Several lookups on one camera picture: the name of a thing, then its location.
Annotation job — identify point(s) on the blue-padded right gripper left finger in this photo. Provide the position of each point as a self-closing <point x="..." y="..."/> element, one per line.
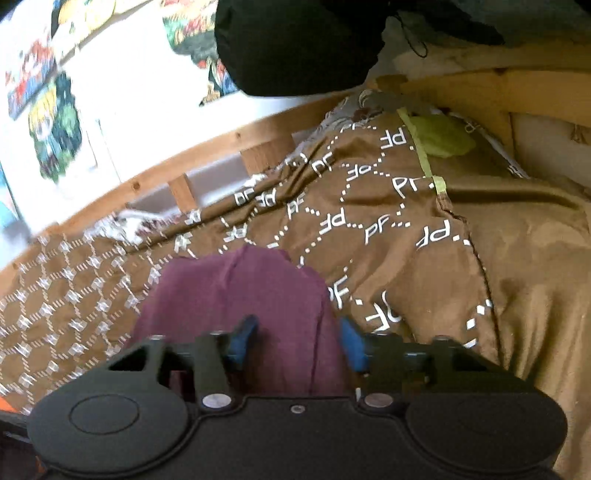
<point x="219" y="359"/>

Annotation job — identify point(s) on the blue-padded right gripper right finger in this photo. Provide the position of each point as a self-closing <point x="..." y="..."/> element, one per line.
<point x="388" y="370"/>

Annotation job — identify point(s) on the maroon long-sleeve shirt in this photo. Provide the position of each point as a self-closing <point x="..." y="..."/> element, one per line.
<point x="297" y="350"/>

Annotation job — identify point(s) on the brown PF-print blanket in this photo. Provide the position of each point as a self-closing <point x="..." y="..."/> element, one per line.
<point x="73" y="304"/>

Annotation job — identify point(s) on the white patterned pillow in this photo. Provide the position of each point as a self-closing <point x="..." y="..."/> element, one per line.
<point x="135" y="226"/>

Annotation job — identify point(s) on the lime green cloth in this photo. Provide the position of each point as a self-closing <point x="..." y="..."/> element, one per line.
<point x="436" y="135"/>

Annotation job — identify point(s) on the green cartoon wall poster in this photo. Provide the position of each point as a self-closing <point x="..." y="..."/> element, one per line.
<point x="54" y="127"/>

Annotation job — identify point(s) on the wooden bed frame rail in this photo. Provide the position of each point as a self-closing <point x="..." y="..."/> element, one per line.
<point x="184" y="161"/>

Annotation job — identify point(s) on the colourful flower wall poster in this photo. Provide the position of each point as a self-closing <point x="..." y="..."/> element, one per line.
<point x="189" y="28"/>

